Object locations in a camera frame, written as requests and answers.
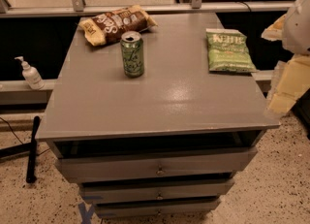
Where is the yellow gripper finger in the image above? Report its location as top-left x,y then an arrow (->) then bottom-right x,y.
261,15 -> 286,42
266,54 -> 310,115

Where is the brown chip bag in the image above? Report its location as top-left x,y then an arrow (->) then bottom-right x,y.
78,5 -> 157,47

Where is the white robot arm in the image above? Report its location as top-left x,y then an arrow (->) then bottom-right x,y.
262,0 -> 310,116

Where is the green chip bag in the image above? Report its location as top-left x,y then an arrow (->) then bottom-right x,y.
205,28 -> 257,74

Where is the grey drawer cabinet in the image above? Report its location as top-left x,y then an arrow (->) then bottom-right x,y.
36,12 -> 281,220

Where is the green soda can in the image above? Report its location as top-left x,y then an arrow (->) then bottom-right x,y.
120,31 -> 144,78

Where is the bottom cabinet drawer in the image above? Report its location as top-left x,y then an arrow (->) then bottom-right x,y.
95,197 -> 220,218

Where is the cabinet drawer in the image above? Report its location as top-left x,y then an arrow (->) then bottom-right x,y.
79,179 -> 234,204
55,146 -> 258,183
95,197 -> 220,218

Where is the middle cabinet drawer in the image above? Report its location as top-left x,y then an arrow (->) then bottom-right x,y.
79,179 -> 234,204

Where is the top cabinet drawer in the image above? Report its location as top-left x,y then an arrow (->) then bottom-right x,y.
55,146 -> 258,183

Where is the white pump bottle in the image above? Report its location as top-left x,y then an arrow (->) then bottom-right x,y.
15,56 -> 45,90

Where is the blue tape cross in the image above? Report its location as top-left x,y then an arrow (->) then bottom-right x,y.
77,203 -> 95,224

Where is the black stand leg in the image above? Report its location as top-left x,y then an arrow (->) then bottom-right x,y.
0,116 -> 41,183

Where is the black cable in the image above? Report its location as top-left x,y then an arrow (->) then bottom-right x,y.
0,116 -> 24,145

